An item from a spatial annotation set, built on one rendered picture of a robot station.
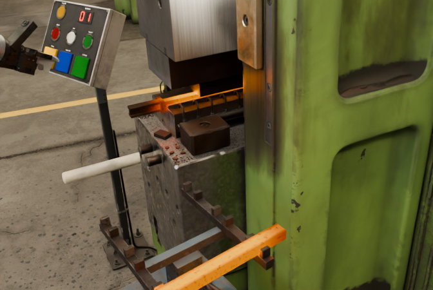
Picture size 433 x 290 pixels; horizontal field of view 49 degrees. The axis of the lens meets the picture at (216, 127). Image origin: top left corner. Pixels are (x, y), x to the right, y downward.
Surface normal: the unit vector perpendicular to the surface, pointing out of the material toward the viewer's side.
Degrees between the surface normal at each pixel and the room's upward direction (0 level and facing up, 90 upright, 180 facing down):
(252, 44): 90
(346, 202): 90
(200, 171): 90
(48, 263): 0
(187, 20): 90
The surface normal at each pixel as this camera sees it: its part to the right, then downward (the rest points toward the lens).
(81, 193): -0.05, -0.89
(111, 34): 0.77, 0.26
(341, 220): 0.43, 0.40
